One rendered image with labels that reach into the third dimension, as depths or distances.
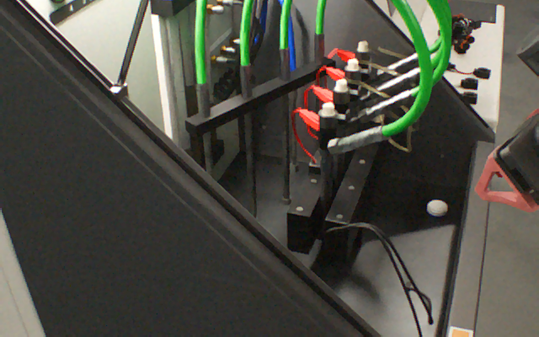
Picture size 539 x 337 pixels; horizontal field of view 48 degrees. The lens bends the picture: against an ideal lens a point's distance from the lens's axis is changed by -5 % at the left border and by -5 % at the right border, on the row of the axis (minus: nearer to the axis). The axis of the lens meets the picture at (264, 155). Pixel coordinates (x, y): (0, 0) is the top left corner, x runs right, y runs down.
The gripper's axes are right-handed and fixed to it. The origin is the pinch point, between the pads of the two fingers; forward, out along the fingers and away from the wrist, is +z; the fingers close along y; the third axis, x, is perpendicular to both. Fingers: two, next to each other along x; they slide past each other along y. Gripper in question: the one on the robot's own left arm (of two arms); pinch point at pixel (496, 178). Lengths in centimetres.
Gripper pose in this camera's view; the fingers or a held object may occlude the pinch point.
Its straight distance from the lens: 68.1
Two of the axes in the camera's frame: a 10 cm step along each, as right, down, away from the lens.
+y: -7.2, 5.2, -4.5
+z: -3.1, 3.4, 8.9
